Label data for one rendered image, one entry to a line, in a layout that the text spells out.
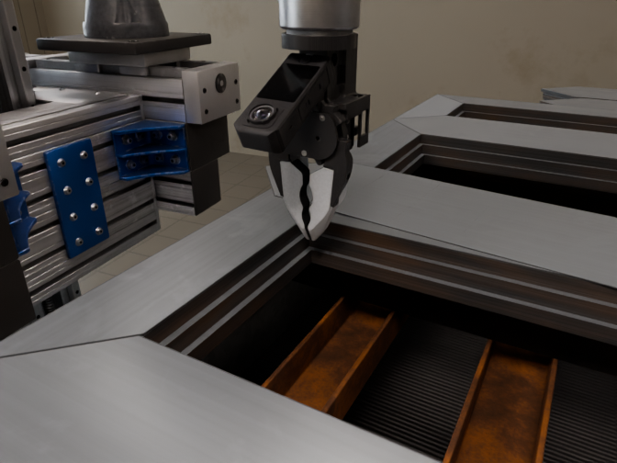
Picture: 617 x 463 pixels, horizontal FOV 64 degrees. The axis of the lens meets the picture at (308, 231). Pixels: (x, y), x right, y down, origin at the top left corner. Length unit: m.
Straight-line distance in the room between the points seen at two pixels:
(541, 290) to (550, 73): 2.74
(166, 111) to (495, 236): 0.61
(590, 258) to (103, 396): 0.46
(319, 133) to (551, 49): 2.78
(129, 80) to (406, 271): 0.63
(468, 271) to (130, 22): 0.72
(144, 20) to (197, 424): 0.78
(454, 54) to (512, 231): 2.68
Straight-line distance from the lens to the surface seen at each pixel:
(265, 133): 0.42
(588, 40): 3.22
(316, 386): 0.63
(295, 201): 0.53
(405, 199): 0.66
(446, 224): 0.60
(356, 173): 0.75
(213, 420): 0.34
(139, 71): 0.97
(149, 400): 0.36
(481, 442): 0.60
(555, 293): 0.54
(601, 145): 1.03
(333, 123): 0.48
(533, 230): 0.62
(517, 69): 3.22
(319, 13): 0.47
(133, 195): 0.97
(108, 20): 0.99
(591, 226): 0.66
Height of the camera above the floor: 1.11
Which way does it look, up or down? 26 degrees down
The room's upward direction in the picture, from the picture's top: straight up
